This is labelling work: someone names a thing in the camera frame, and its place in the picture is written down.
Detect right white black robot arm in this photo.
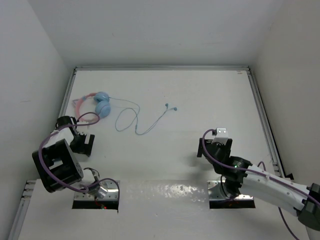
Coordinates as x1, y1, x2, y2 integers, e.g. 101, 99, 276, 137
197, 138, 320, 231

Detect metal base plate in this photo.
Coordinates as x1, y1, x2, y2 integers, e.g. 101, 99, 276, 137
207, 180, 254, 201
73, 180, 119, 201

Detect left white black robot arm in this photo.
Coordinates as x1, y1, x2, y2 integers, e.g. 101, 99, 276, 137
32, 112, 100, 194

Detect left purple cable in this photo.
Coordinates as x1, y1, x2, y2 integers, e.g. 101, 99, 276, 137
39, 111, 121, 201

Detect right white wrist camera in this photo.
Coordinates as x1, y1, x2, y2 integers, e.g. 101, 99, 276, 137
211, 127, 229, 145

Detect light blue headphone cable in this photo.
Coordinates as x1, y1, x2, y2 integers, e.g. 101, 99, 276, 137
109, 97, 179, 136

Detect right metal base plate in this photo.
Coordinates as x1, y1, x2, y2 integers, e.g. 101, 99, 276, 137
207, 180, 254, 201

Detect purple cable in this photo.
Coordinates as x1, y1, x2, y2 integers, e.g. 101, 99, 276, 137
39, 111, 121, 201
201, 128, 320, 240

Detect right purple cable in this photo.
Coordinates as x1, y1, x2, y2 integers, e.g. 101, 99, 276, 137
201, 128, 320, 240

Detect pink blue cat-ear headphones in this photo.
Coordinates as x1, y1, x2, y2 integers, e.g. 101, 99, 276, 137
72, 91, 111, 123

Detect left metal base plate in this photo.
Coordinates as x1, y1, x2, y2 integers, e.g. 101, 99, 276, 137
73, 180, 119, 201

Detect aluminium table frame rail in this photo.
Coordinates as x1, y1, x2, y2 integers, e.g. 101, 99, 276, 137
18, 67, 291, 240

